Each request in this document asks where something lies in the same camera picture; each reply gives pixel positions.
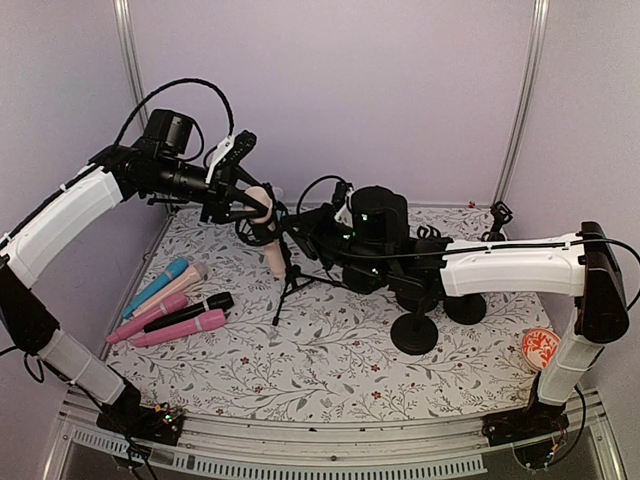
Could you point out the black microphone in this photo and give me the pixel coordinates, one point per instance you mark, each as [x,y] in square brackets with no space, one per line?
[223,301]

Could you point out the right aluminium frame post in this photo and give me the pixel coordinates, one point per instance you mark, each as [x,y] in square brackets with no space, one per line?
[534,54]

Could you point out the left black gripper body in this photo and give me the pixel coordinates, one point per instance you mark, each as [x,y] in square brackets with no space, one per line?
[213,203]

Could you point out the aluminium frame post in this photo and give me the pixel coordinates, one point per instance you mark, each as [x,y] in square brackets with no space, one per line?
[124,26]
[534,54]

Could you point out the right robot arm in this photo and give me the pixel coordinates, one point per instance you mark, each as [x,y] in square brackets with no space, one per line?
[580,265]

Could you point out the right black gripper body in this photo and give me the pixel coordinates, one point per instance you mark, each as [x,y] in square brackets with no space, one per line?
[330,246]

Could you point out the front aluminium rail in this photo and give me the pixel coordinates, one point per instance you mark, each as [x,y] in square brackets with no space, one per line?
[439,448]

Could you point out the floral table mat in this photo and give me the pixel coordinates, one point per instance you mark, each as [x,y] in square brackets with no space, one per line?
[323,354]

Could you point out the left aluminium frame post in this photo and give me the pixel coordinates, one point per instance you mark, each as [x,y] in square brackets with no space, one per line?
[124,26]

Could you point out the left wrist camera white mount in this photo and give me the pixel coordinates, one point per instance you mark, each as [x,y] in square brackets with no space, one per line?
[217,155]

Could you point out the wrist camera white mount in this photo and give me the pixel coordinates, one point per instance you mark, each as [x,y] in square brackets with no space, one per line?
[217,155]
[344,214]

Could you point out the pink microphone back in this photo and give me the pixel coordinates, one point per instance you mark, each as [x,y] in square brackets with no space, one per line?
[204,322]

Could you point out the black tripod shockmount stand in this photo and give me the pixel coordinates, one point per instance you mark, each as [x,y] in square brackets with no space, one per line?
[294,280]

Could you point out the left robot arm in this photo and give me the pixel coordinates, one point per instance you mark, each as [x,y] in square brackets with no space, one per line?
[114,175]

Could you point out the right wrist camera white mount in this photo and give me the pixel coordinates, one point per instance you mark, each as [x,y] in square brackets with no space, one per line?
[344,214]

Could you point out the blue microphone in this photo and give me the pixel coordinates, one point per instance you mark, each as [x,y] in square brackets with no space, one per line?
[173,270]

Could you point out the red white patterned bowl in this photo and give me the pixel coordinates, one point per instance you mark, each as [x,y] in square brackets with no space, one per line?
[538,348]

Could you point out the beige pink microphone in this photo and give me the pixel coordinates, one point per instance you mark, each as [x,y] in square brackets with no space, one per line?
[193,273]

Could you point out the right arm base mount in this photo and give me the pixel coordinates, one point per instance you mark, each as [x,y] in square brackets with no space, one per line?
[533,420]

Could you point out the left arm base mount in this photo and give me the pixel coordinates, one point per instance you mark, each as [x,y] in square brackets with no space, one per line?
[161,423]

